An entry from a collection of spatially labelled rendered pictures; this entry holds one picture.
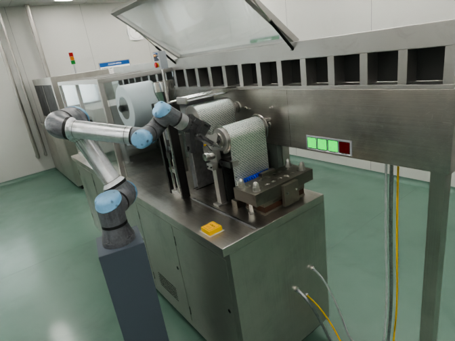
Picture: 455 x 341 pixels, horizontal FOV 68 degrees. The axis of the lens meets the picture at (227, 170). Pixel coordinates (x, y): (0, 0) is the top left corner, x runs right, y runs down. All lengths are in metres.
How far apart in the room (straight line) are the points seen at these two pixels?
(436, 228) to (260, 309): 0.86
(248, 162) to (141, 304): 0.86
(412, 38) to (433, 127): 0.31
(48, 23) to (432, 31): 6.38
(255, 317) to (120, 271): 0.66
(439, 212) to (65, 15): 6.56
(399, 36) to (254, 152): 0.82
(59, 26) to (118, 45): 1.06
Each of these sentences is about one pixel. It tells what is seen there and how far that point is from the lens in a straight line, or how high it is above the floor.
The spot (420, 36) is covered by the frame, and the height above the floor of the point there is 1.62.
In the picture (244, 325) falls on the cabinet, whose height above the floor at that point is 0.47.
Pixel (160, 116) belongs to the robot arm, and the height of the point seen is 1.44.
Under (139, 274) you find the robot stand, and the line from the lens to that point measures 1.68.
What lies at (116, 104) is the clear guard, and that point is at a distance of 2.46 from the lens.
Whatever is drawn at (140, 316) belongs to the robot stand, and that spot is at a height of 0.53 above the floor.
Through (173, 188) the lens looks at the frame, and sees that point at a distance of 2.07.
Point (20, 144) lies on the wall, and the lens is 6.94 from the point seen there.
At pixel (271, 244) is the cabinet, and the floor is 0.79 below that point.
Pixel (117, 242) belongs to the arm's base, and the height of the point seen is 0.93.
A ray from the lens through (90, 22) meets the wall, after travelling 7.24.
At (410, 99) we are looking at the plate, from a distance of 1.41.
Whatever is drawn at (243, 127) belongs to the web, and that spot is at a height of 1.29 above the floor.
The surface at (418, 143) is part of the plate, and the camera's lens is 1.43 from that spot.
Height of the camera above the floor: 1.66
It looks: 19 degrees down
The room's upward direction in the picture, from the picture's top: 8 degrees counter-clockwise
